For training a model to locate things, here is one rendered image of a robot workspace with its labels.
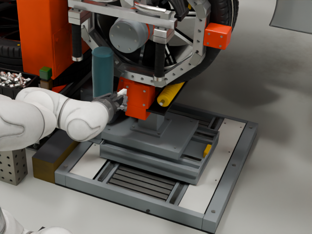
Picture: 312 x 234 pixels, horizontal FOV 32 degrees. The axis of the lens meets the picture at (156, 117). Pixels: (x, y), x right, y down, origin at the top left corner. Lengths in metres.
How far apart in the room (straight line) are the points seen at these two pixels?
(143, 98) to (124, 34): 0.38
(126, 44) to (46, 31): 0.42
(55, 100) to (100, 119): 0.15
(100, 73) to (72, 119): 0.62
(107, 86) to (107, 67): 0.09
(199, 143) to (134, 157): 0.35
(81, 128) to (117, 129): 1.02
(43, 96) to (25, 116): 0.52
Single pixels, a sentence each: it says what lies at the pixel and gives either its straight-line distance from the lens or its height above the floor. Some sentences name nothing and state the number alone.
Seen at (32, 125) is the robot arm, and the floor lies 1.09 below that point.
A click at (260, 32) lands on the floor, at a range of 4.28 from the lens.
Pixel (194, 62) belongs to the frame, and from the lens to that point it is 2.19.
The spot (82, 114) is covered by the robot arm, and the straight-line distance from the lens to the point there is 1.64.
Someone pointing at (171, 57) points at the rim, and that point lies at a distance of 2.34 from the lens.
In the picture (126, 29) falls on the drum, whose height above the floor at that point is 0.89.
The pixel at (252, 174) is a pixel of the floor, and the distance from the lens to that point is 2.82.
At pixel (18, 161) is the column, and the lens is 2.65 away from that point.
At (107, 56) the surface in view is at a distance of 2.20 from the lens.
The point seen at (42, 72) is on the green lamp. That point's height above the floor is 0.65.
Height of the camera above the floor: 1.77
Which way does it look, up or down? 34 degrees down
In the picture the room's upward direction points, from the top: 3 degrees clockwise
